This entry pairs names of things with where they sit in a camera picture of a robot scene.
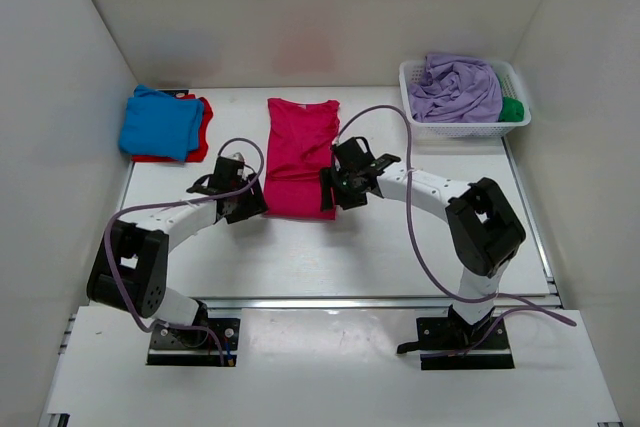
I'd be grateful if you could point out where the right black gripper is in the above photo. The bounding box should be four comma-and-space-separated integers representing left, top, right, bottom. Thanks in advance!
321, 166, 366, 212

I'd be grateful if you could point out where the magenta t shirt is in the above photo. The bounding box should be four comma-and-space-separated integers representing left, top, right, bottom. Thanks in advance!
263, 98, 340, 221

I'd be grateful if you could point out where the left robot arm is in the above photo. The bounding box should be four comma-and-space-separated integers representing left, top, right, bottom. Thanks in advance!
86, 153, 268, 346

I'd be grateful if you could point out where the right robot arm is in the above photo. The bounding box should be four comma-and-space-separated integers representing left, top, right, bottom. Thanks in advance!
320, 137, 526, 348

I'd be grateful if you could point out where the red folded t shirt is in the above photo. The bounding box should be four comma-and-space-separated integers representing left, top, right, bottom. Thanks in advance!
131, 94, 214, 163

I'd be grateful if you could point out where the blue folded t shirt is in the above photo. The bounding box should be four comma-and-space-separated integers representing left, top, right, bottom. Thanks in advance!
118, 85, 205, 162

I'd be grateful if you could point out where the white plastic basket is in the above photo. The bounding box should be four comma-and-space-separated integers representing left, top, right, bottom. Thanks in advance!
399, 59, 532, 143

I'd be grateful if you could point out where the lavender t shirt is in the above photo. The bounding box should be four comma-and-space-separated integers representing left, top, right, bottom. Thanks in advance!
408, 53, 503, 123

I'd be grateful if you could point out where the green t shirt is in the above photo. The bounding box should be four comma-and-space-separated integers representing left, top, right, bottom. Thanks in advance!
498, 97, 525, 123

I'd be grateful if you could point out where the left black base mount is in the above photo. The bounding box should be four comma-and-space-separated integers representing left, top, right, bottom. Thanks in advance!
146, 315, 241, 368

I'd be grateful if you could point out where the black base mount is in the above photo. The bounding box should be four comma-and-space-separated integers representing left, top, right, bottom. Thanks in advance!
146, 315, 241, 368
396, 307, 515, 371

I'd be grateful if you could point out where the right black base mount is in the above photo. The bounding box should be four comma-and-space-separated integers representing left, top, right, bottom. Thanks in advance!
396, 307, 515, 371

